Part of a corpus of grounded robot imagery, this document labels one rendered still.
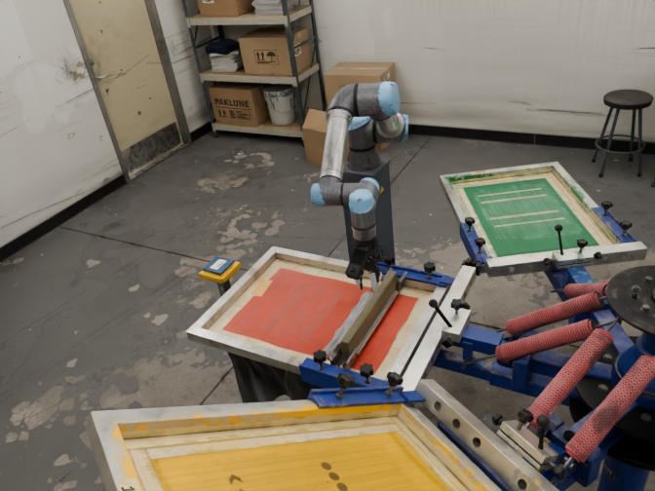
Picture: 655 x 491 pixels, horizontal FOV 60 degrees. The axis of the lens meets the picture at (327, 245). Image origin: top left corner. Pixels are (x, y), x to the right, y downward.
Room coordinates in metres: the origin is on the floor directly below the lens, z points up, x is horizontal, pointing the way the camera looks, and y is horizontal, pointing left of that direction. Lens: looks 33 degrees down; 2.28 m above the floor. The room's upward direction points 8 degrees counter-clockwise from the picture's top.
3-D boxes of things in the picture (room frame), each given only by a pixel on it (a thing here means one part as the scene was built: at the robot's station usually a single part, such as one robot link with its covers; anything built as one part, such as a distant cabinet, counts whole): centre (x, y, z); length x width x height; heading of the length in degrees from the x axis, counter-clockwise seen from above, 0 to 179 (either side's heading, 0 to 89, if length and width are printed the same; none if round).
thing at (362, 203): (1.53, -0.12, 1.42); 0.09 x 0.08 x 0.11; 164
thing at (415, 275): (1.72, -0.29, 0.98); 0.30 x 0.05 x 0.07; 58
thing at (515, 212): (1.96, -0.87, 1.05); 1.08 x 0.61 x 0.23; 178
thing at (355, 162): (2.31, -0.21, 1.25); 0.15 x 0.15 x 0.10
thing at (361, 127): (2.31, -0.22, 1.37); 0.13 x 0.12 x 0.14; 74
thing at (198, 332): (1.61, 0.06, 0.97); 0.79 x 0.58 x 0.04; 58
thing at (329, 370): (1.25, 0.00, 0.98); 0.30 x 0.05 x 0.07; 58
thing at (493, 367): (1.38, -0.31, 0.89); 1.24 x 0.06 x 0.06; 58
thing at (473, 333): (1.31, -0.42, 1.02); 0.17 x 0.06 x 0.05; 58
